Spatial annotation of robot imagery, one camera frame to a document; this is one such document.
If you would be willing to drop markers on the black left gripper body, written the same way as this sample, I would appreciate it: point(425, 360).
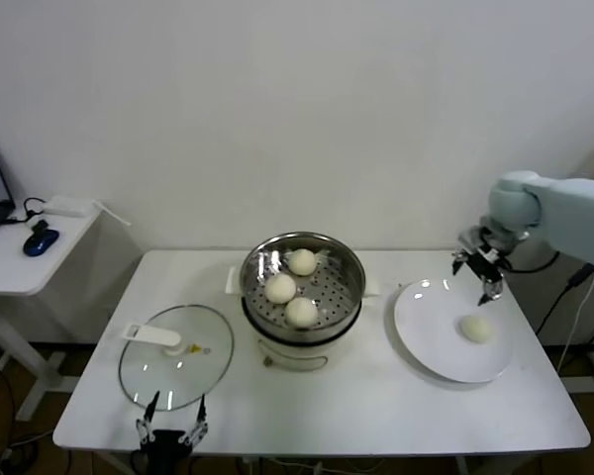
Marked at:
point(166, 452)

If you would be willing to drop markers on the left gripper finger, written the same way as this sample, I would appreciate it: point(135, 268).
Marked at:
point(202, 410)
point(151, 408)

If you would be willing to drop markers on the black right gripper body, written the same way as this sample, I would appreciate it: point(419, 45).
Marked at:
point(490, 247)

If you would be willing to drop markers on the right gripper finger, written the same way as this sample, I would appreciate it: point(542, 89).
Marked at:
point(492, 289)
point(458, 262)

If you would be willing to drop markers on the white steamed baozi bun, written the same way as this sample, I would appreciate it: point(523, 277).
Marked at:
point(301, 313)
point(476, 328)
point(302, 261)
point(280, 289)

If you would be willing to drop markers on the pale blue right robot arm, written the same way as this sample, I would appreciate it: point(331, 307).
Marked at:
point(574, 213)

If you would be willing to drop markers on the perforated steel steamer basket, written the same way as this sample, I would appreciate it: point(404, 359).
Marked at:
point(346, 277)

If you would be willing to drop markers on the white ceramic plate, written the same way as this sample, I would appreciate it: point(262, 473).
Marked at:
point(425, 336)

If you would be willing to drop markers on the white side table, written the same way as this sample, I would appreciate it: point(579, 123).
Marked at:
point(29, 272)

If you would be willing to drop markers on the blue black computer mouse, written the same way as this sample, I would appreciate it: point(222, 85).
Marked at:
point(40, 242)

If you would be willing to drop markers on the small black dongle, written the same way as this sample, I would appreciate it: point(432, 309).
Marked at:
point(38, 226)

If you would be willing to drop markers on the white power box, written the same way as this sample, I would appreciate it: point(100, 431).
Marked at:
point(67, 204)

